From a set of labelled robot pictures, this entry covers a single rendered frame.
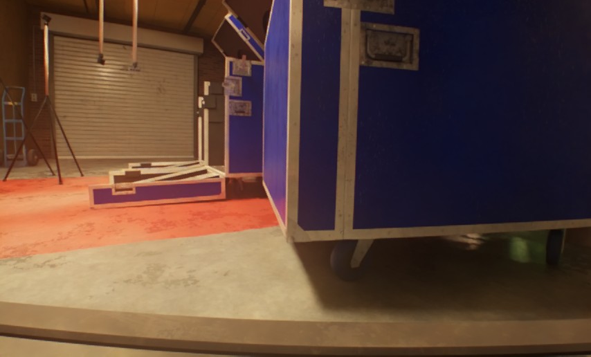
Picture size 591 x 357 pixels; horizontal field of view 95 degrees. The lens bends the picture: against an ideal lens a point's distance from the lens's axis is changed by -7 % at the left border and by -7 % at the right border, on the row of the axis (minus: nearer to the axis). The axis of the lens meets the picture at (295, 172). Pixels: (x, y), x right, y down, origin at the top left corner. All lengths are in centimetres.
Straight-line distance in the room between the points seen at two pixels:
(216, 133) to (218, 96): 34
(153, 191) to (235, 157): 56
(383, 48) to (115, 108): 736
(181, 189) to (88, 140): 599
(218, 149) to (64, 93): 554
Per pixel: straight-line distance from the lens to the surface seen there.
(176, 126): 791
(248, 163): 205
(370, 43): 78
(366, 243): 88
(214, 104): 288
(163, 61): 811
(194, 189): 199
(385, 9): 80
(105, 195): 200
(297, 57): 70
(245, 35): 335
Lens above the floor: 39
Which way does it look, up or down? 5 degrees down
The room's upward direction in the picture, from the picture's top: 1 degrees clockwise
